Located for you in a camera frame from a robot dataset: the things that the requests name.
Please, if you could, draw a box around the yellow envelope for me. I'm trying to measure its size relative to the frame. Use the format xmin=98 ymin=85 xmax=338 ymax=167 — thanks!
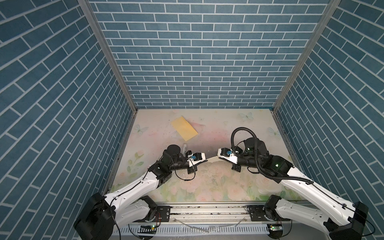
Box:
xmin=171 ymin=117 xmax=198 ymax=142

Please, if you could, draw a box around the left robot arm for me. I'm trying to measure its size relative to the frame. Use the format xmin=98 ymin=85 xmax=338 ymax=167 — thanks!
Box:
xmin=74 ymin=145 xmax=206 ymax=240

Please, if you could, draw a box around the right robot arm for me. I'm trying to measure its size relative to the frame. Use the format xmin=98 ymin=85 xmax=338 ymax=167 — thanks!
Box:
xmin=218 ymin=138 xmax=369 ymax=240

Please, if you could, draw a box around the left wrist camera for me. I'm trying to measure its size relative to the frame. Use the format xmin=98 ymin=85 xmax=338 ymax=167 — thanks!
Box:
xmin=187 ymin=153 xmax=207 ymax=165

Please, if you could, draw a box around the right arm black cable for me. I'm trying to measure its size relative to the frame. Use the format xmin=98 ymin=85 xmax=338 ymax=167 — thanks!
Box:
xmin=230 ymin=126 xmax=376 ymax=238

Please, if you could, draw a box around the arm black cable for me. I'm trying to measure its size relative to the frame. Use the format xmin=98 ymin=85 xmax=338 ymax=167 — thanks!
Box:
xmin=230 ymin=126 xmax=376 ymax=238
xmin=109 ymin=158 xmax=197 ymax=240

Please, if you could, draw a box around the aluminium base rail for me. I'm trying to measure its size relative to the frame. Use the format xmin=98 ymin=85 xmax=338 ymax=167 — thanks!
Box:
xmin=113 ymin=202 xmax=331 ymax=226

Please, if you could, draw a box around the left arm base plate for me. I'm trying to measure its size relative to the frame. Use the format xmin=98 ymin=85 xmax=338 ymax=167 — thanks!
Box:
xmin=149 ymin=206 xmax=171 ymax=222

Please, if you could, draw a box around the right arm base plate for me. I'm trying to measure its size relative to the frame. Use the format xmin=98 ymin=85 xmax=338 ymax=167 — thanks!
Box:
xmin=245 ymin=205 xmax=290 ymax=222

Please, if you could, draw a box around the white slotted cable duct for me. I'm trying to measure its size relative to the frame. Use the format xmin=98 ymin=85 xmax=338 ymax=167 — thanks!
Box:
xmin=113 ymin=224 xmax=270 ymax=237

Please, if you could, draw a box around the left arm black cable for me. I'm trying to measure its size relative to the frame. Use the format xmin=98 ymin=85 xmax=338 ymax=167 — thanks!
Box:
xmin=109 ymin=158 xmax=197 ymax=240

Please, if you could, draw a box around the right corner aluminium post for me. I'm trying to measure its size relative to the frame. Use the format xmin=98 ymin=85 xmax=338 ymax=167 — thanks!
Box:
xmin=272 ymin=0 xmax=341 ymax=115

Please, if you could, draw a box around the corner aluminium post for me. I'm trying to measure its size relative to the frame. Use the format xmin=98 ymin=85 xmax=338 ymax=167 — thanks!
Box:
xmin=272 ymin=0 xmax=341 ymax=115
xmin=78 ymin=0 xmax=138 ymax=115

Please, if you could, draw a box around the left corner aluminium post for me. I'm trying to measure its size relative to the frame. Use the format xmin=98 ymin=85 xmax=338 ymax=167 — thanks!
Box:
xmin=78 ymin=0 xmax=138 ymax=115

